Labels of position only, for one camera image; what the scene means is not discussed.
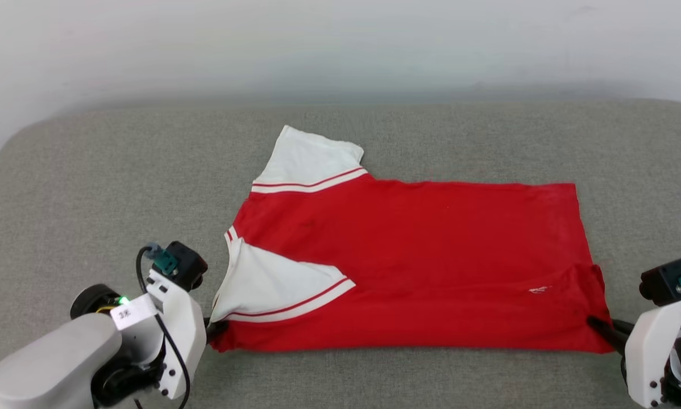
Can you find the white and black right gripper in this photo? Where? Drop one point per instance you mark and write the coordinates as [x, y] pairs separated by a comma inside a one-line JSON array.
[[647, 352]]

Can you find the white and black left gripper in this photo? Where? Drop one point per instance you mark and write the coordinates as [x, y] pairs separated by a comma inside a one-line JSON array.
[[184, 335]]

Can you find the red and white t-shirt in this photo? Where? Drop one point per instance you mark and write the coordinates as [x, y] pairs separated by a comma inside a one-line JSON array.
[[431, 255]]

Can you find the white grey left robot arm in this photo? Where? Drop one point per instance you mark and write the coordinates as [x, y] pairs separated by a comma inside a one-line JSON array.
[[45, 363]]

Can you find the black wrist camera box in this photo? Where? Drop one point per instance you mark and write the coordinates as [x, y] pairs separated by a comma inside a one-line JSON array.
[[187, 264], [661, 281]]

